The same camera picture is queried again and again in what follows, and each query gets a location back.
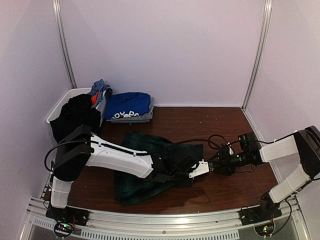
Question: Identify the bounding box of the orange garment in bin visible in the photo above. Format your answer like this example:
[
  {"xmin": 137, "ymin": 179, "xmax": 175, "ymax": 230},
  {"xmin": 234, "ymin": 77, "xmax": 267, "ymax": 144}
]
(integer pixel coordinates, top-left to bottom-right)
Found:
[{"xmin": 91, "ymin": 92, "xmax": 99, "ymax": 106}]

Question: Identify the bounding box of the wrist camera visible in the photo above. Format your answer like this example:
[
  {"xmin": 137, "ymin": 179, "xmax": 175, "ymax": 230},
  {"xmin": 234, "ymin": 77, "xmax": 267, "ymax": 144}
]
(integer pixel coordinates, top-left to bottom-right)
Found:
[
  {"xmin": 221, "ymin": 142, "xmax": 235, "ymax": 156},
  {"xmin": 189, "ymin": 161, "xmax": 210, "ymax": 179}
]

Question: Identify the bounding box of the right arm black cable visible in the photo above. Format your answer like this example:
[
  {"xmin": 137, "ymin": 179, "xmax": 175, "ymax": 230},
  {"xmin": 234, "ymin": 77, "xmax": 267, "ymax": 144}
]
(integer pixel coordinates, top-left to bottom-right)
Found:
[{"xmin": 207, "ymin": 134, "xmax": 241, "ymax": 151}]

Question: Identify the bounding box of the black garment in bin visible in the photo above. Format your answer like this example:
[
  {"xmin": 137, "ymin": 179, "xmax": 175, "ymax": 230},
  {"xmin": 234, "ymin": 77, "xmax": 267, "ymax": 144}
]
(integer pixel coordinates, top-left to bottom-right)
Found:
[{"xmin": 50, "ymin": 100, "xmax": 101, "ymax": 142}]

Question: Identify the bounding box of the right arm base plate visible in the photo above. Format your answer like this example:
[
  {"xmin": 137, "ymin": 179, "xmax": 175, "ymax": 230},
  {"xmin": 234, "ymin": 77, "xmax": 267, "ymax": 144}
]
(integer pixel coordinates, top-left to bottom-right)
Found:
[{"xmin": 238, "ymin": 206, "xmax": 282, "ymax": 226}]

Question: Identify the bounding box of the aluminium frame post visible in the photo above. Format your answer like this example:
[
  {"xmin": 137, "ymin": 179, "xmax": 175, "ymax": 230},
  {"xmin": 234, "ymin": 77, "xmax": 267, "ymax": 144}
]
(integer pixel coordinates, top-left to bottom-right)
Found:
[
  {"xmin": 241, "ymin": 0, "xmax": 273, "ymax": 112},
  {"xmin": 52, "ymin": 0, "xmax": 77, "ymax": 89}
]

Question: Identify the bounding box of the blue checkered garment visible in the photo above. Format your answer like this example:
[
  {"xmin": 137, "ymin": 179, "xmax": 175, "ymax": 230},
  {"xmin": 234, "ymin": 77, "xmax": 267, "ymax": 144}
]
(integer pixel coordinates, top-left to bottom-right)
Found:
[{"xmin": 88, "ymin": 79, "xmax": 113, "ymax": 107}]

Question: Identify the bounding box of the blue t-shirt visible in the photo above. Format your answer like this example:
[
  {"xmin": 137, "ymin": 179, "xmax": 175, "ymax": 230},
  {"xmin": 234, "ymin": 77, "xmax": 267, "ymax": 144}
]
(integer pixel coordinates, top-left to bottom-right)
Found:
[{"xmin": 104, "ymin": 92, "xmax": 151, "ymax": 120}]

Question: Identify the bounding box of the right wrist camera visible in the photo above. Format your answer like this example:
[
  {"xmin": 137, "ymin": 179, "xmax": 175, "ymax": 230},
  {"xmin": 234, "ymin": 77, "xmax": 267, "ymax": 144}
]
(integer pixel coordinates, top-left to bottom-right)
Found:
[{"xmin": 221, "ymin": 142, "xmax": 235, "ymax": 156}]

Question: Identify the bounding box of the left aluminium frame post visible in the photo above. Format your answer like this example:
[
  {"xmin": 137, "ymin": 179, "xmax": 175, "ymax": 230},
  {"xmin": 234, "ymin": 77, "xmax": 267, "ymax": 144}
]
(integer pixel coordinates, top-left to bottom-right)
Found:
[{"xmin": 52, "ymin": 0, "xmax": 77, "ymax": 89}]

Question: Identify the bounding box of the front aluminium rail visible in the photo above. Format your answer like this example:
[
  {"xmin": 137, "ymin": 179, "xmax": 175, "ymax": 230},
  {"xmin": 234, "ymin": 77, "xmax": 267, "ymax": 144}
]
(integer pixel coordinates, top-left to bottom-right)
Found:
[{"xmin": 24, "ymin": 197, "xmax": 306, "ymax": 240}]

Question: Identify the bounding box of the dark green plaid shirt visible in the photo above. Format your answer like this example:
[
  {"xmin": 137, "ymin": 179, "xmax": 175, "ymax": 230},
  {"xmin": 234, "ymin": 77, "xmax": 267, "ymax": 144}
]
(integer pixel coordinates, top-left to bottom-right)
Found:
[{"xmin": 114, "ymin": 131, "xmax": 204, "ymax": 206}]

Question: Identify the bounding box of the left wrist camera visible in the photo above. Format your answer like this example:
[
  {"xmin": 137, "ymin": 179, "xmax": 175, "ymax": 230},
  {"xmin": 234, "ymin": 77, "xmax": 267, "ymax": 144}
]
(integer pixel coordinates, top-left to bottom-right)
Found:
[{"xmin": 189, "ymin": 161, "xmax": 210, "ymax": 179}]

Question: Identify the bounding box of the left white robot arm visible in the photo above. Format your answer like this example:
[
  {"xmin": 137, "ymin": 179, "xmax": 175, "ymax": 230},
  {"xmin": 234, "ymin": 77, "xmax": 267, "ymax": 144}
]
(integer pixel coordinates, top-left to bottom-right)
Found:
[{"xmin": 44, "ymin": 125, "xmax": 208, "ymax": 222}]

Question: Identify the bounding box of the right aluminium frame post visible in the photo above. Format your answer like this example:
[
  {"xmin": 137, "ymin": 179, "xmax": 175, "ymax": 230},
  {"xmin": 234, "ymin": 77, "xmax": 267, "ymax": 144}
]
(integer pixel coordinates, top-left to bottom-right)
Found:
[{"xmin": 241, "ymin": 0, "xmax": 273, "ymax": 112}]

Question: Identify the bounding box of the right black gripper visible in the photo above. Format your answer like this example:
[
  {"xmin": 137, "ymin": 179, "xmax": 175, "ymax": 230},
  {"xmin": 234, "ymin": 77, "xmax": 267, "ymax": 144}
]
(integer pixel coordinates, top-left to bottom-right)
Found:
[{"xmin": 207, "ymin": 150, "xmax": 249, "ymax": 176}]

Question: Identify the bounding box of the white plastic laundry bin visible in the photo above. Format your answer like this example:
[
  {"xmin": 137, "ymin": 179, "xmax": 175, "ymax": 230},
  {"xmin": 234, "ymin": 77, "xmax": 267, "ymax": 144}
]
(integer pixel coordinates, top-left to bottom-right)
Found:
[{"xmin": 46, "ymin": 87, "xmax": 107, "ymax": 126}]

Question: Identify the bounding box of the folded grey button shirt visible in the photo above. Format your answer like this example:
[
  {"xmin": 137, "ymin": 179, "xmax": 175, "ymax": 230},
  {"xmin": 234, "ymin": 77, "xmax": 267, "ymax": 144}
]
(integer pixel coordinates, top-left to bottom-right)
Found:
[{"xmin": 105, "ymin": 96, "xmax": 155, "ymax": 124}]

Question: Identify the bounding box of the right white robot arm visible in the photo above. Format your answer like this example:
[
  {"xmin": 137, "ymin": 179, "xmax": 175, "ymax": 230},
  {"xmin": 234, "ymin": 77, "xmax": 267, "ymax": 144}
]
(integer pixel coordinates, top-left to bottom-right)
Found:
[{"xmin": 209, "ymin": 125, "xmax": 320, "ymax": 221}]

